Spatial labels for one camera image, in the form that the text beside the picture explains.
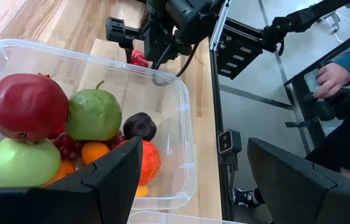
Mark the purple grape bunch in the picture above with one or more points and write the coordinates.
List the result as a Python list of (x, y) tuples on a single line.
[(66, 146)]

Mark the black side table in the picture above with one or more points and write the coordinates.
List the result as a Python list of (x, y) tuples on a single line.
[(305, 102)]

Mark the large dark red apple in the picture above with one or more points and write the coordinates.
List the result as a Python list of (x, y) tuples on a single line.
[(25, 105)]

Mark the dark green apple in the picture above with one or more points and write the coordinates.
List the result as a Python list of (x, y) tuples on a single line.
[(94, 115)]

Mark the dark purple plum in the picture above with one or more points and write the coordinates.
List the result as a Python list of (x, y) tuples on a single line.
[(140, 126)]

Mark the round magenta fruit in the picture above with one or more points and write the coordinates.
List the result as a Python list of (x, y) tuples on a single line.
[(139, 58)]

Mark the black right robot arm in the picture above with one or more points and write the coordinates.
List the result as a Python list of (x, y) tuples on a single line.
[(299, 20)]

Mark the red orange apple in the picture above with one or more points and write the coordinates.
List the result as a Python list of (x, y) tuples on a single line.
[(150, 161)]

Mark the person's hand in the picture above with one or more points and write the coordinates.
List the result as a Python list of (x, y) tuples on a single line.
[(331, 79)]

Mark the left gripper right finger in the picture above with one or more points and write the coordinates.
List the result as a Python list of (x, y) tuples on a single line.
[(311, 199)]

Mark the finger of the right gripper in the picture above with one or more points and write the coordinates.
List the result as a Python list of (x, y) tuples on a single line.
[(120, 29), (159, 46)]

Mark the green pear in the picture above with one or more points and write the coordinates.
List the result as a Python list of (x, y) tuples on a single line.
[(22, 163)]

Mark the silver metal bracket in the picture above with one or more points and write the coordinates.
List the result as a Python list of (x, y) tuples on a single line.
[(219, 21)]

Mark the black table frame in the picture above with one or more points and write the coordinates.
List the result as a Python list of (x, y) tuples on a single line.
[(216, 109)]

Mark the orange tomato cluster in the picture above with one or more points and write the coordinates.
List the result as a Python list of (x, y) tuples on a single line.
[(94, 152)]

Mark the black table-level camera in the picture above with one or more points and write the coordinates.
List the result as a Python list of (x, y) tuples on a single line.
[(229, 141)]

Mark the clear plastic container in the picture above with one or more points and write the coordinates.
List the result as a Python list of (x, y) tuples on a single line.
[(150, 93), (177, 219)]

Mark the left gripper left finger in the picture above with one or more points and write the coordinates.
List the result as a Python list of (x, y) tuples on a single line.
[(53, 205)]

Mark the person's shoe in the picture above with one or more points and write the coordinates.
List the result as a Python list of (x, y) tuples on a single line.
[(244, 197)]

